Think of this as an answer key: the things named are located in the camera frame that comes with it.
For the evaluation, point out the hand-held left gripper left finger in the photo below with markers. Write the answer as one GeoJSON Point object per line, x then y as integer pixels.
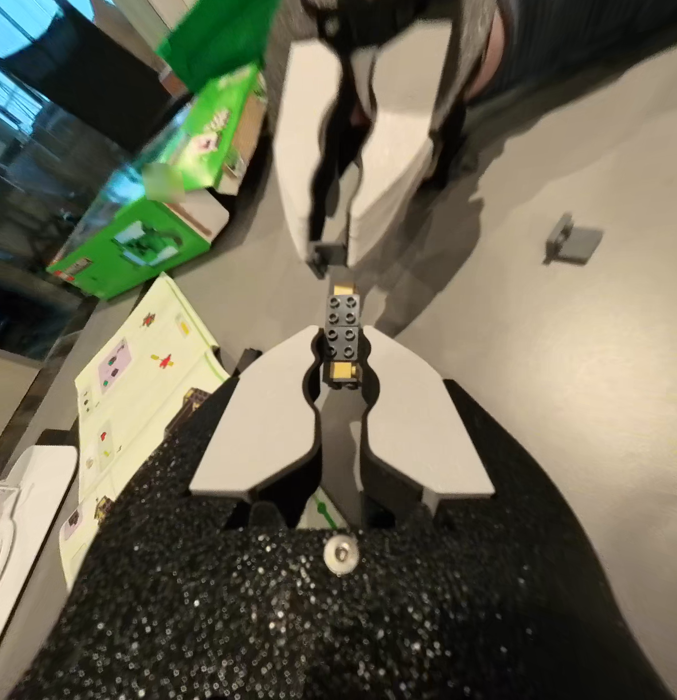
{"type": "Point", "coordinates": [262, 415]}

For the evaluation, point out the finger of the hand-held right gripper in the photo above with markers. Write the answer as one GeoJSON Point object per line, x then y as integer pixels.
{"type": "Point", "coordinates": [300, 136]}
{"type": "Point", "coordinates": [393, 158]}

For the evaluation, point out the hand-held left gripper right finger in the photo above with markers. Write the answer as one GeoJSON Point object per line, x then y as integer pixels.
{"type": "Point", "coordinates": [420, 426]}

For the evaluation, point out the small dark grey brick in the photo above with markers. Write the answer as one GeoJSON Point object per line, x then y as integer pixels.
{"type": "Point", "coordinates": [328, 256]}

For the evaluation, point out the dark grey and gold brick assembly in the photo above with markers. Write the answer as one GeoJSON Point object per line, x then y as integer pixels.
{"type": "Point", "coordinates": [344, 320]}

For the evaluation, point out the person's right forearm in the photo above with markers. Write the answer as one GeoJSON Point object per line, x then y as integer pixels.
{"type": "Point", "coordinates": [568, 33]}

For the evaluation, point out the dark brown printed brick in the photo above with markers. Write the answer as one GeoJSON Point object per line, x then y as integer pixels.
{"type": "Point", "coordinates": [192, 407]}

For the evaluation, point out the white cardboard box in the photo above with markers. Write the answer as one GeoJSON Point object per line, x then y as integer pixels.
{"type": "Point", "coordinates": [207, 210]}

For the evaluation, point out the green plastic bag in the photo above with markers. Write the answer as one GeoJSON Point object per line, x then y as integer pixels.
{"type": "Point", "coordinates": [218, 38]}

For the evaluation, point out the pale green instruction booklet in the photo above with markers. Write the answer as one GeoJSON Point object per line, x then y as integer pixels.
{"type": "Point", "coordinates": [136, 383]}

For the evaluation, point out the green toy brick box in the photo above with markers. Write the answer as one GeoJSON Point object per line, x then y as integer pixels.
{"type": "Point", "coordinates": [152, 246]}

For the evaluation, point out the black panel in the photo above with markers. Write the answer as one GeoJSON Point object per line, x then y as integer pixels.
{"type": "Point", "coordinates": [87, 82]}

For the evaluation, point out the white tray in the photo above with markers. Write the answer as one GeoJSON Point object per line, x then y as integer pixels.
{"type": "Point", "coordinates": [37, 492]}

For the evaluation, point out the grey bracket brick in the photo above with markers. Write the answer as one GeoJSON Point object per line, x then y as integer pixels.
{"type": "Point", "coordinates": [576, 240]}

